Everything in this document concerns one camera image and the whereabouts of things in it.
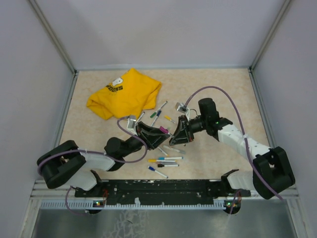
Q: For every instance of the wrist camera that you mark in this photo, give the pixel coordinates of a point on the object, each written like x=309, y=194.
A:
x=182, y=108
x=131, y=123

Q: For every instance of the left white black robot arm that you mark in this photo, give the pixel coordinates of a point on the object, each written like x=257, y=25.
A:
x=67, y=164

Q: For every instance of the grey cap marker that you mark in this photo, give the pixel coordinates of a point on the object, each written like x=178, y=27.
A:
x=174, y=149

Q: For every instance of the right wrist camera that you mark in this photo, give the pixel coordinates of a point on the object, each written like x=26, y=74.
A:
x=182, y=108

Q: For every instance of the cyan cap marker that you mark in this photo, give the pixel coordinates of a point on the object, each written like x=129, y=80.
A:
x=170, y=158

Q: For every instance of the navy cap rainbow marker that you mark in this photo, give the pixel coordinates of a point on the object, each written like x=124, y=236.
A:
x=156, y=118

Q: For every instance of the black cap marker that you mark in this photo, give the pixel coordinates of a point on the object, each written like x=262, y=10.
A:
x=167, y=165

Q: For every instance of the blue cap whiteboard marker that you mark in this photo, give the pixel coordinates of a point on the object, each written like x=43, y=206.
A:
x=158, y=172

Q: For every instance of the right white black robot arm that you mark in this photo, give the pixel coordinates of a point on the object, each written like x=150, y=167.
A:
x=271, y=171

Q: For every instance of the yellow cap rainbow marker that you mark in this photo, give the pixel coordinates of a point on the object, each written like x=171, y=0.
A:
x=170, y=119

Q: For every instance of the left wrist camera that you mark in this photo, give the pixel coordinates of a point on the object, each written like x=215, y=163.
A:
x=131, y=123

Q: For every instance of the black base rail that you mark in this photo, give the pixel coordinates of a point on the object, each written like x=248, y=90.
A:
x=165, y=194

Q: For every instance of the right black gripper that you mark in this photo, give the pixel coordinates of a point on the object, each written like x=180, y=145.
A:
x=183, y=134

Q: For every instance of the yellow printed t-shirt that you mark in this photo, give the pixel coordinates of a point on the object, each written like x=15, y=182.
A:
x=129, y=94

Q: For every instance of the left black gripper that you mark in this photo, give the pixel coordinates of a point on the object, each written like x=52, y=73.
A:
x=153, y=137

